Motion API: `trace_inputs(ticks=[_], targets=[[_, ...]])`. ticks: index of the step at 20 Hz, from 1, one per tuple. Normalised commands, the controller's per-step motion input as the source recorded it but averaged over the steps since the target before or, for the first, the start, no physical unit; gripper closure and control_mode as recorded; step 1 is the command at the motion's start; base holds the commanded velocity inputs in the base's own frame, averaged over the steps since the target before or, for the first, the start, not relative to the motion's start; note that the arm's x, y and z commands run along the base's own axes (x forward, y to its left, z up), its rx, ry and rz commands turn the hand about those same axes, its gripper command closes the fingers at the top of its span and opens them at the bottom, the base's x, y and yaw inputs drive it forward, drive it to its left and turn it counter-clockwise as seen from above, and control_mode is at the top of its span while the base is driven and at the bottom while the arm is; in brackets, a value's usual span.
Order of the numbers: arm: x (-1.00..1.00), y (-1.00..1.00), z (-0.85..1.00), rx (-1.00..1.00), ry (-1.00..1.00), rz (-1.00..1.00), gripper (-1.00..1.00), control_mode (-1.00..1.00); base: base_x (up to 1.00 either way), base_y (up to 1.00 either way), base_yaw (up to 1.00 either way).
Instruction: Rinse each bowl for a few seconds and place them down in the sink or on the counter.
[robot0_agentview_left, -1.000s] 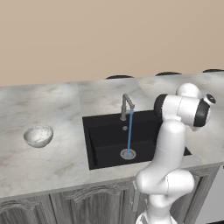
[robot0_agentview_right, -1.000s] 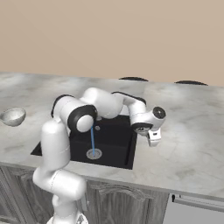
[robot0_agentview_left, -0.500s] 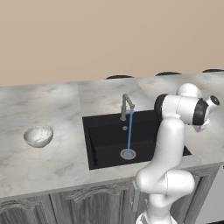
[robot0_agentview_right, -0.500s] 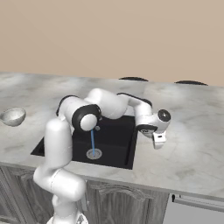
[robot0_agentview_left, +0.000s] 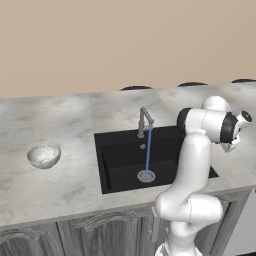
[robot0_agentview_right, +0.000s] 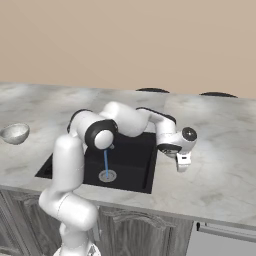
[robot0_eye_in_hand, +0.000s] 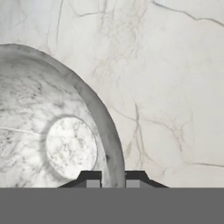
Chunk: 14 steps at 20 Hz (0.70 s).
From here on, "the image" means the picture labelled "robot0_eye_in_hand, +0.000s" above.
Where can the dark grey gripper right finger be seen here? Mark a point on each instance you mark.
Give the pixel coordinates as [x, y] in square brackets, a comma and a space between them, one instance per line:
[135, 176]

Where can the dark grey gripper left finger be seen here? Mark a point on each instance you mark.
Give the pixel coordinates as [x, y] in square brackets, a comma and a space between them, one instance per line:
[89, 176]

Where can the grey marbled bowl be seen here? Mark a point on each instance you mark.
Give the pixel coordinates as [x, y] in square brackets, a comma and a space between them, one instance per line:
[43, 116]

